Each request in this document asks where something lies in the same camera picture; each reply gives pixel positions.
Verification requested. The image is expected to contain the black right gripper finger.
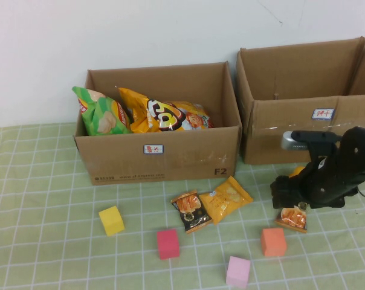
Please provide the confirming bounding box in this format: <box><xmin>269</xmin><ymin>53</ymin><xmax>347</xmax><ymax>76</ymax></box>
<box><xmin>272</xmin><ymin>189</ymin><xmax>305</xmax><ymax>209</ymax></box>
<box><xmin>270</xmin><ymin>173</ymin><xmax>306</xmax><ymax>191</ymax></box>

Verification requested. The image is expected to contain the pink foam cube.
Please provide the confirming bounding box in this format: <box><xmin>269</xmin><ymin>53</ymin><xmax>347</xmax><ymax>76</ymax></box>
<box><xmin>225</xmin><ymin>256</ymin><xmax>251</xmax><ymax>289</ymax></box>

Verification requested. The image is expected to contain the black small chips packet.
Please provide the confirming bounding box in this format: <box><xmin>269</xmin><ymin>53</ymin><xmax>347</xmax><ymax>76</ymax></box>
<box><xmin>274</xmin><ymin>205</ymin><xmax>309</xmax><ymax>234</ymax></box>
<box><xmin>170</xmin><ymin>189</ymin><xmax>214</xmax><ymax>234</ymax></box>

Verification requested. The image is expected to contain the cardboard box printed F2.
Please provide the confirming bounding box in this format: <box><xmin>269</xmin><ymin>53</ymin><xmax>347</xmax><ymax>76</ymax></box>
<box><xmin>73</xmin><ymin>61</ymin><xmax>243</xmax><ymax>186</ymax></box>

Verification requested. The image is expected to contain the taped cardboard box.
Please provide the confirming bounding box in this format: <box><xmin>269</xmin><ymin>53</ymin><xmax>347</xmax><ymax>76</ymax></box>
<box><xmin>235</xmin><ymin>36</ymin><xmax>365</xmax><ymax>166</ymax></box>

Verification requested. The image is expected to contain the orange foam cube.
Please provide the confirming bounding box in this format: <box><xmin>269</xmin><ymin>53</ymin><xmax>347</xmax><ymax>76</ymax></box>
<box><xmin>260</xmin><ymin>227</ymin><xmax>288</xmax><ymax>258</ymax></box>

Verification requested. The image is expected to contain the green checked tablecloth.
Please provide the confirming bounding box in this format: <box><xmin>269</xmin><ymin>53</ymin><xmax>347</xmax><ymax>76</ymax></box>
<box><xmin>0</xmin><ymin>122</ymin><xmax>365</xmax><ymax>290</ymax></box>

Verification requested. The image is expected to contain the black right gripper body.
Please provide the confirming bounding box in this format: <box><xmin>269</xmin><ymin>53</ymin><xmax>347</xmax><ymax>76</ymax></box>
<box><xmin>303</xmin><ymin>156</ymin><xmax>361</xmax><ymax>210</ymax></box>

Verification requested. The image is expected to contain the yellow small snack packet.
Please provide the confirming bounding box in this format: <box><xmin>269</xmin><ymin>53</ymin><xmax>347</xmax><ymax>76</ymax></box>
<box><xmin>198</xmin><ymin>175</ymin><xmax>254</xmax><ymax>226</ymax></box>

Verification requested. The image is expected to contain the orange cheese puffs bag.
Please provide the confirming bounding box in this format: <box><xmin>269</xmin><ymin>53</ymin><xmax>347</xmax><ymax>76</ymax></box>
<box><xmin>118</xmin><ymin>86</ymin><xmax>215</xmax><ymax>134</ymax></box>

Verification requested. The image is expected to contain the yellow foam cube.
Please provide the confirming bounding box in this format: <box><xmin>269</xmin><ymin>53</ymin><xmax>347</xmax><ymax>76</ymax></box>
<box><xmin>98</xmin><ymin>205</ymin><xmax>126</xmax><ymax>237</ymax></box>

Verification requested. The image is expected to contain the red foam cube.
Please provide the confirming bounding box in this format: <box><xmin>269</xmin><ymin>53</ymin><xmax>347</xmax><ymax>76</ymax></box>
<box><xmin>157</xmin><ymin>228</ymin><xmax>181</xmax><ymax>260</ymax></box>

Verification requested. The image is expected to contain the green potato chips bag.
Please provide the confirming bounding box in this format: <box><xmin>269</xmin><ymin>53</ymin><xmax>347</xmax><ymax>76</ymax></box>
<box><xmin>72</xmin><ymin>86</ymin><xmax>134</xmax><ymax>137</ymax></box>

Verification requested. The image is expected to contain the yellow rubber duck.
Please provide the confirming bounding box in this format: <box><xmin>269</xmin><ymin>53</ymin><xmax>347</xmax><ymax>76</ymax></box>
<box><xmin>288</xmin><ymin>165</ymin><xmax>307</xmax><ymax>179</ymax></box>

